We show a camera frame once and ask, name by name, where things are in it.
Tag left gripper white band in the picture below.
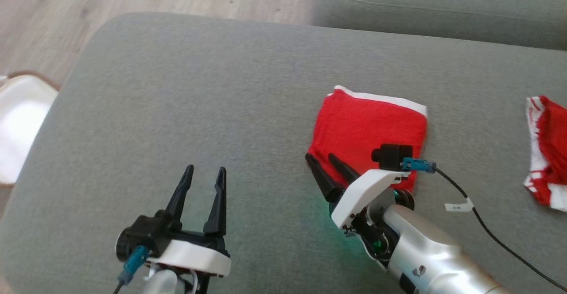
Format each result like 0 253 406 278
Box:
148 165 232 278

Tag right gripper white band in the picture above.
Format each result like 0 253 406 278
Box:
305 153 410 229

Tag red shorts with white stripe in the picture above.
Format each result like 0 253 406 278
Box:
307 85 428 193

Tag red T-shirt with striped trim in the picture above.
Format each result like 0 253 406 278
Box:
524 96 567 213

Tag grey fabric sofa seat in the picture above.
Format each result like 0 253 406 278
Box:
0 12 567 294

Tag grey sofa back cushion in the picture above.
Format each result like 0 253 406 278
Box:
310 0 567 51

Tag left camera cable teal plug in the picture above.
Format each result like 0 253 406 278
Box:
113 245 150 294

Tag white cable label tag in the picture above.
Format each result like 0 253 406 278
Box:
444 198 474 213

